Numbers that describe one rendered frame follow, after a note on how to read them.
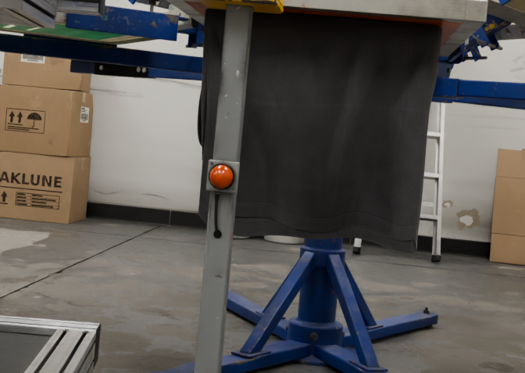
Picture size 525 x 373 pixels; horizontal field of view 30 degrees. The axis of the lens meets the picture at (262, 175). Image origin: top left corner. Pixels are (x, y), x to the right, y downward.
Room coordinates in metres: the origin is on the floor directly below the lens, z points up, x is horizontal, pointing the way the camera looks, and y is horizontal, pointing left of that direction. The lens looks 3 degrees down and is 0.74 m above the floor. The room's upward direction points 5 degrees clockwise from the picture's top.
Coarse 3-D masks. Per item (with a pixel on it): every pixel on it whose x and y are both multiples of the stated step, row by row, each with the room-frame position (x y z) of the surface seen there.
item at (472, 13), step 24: (168, 0) 1.84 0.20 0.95; (192, 0) 1.80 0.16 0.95; (288, 0) 1.76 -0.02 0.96; (312, 0) 1.76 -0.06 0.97; (336, 0) 1.76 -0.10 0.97; (360, 0) 1.75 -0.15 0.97; (384, 0) 1.75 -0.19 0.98; (408, 0) 1.74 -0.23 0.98; (432, 0) 1.74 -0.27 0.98; (456, 0) 1.74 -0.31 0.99; (480, 0) 1.73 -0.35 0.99; (480, 24) 1.77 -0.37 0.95; (456, 48) 2.28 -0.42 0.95
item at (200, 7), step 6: (192, 6) 1.90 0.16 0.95; (198, 6) 1.89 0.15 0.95; (204, 6) 1.88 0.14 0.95; (204, 12) 1.98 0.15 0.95; (288, 12) 1.85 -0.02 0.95; (294, 12) 1.84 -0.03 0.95; (300, 12) 1.83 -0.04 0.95; (306, 12) 1.82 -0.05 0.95; (312, 12) 1.81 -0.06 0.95; (318, 12) 1.81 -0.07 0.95
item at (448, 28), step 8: (328, 16) 1.87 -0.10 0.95; (336, 16) 1.85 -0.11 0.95; (344, 16) 1.84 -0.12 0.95; (352, 16) 1.83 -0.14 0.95; (360, 16) 1.82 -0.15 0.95; (368, 16) 1.81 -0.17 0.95; (376, 16) 1.80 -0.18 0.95; (384, 16) 1.79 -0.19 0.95; (424, 24) 1.85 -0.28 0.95; (432, 24) 1.84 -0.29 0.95; (440, 24) 1.83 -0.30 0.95; (448, 24) 1.82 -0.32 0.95; (456, 24) 1.81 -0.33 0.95; (448, 32) 1.95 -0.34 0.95
